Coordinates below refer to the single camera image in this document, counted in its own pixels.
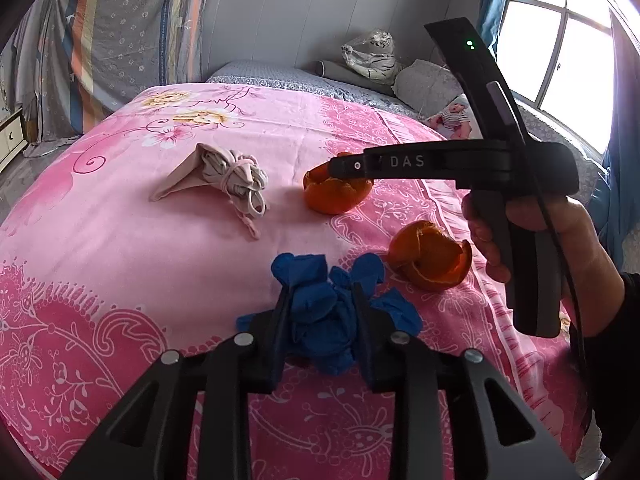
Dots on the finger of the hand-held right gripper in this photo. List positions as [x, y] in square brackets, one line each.
[347, 167]

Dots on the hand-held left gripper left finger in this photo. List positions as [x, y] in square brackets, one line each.
[277, 330]

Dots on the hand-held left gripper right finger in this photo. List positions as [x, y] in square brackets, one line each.
[367, 340]

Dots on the orange peel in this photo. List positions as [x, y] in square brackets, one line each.
[425, 260]
[335, 197]

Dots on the blue glove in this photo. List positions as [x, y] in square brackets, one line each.
[320, 310]

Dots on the person's right forearm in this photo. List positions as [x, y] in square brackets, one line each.
[615, 350]

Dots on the person's right hand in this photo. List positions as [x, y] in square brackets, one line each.
[580, 245]

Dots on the dark grey bolster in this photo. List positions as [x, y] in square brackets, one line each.
[330, 70]

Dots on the tiger plush toy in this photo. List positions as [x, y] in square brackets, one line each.
[372, 60]

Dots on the grey quilted pillow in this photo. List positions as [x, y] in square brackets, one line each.
[425, 82]

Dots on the grey quilted bed cover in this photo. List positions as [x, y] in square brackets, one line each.
[270, 72]

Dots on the blue curtain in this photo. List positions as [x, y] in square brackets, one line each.
[617, 200]
[492, 5]

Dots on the large window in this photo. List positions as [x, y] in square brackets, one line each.
[550, 50]

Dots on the beige knotted cloth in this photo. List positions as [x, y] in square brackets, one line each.
[210, 170]

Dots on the pink floral blanket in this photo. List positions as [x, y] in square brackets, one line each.
[125, 260]

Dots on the striped hanging cloth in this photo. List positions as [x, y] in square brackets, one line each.
[125, 35]

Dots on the white cabinet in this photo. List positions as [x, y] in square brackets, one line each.
[12, 135]

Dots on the white hanging cloth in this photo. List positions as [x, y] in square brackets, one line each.
[22, 60]

